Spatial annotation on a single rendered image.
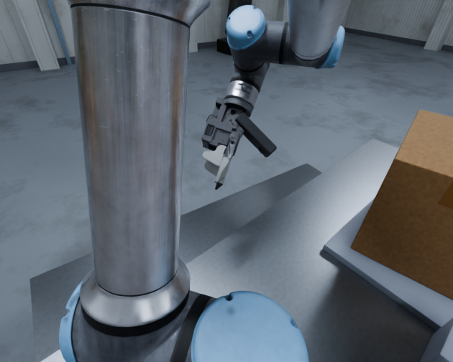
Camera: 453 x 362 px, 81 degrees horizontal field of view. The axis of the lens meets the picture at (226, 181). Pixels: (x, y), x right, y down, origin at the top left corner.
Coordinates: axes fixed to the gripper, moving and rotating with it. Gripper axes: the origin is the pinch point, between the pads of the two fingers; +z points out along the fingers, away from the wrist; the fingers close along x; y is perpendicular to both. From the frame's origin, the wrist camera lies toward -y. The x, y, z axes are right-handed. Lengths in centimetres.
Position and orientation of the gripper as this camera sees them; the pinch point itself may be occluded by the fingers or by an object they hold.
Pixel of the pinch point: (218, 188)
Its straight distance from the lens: 59.7
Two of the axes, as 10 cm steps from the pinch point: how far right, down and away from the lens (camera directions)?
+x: 0.4, -1.3, -9.9
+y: -9.4, -3.3, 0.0
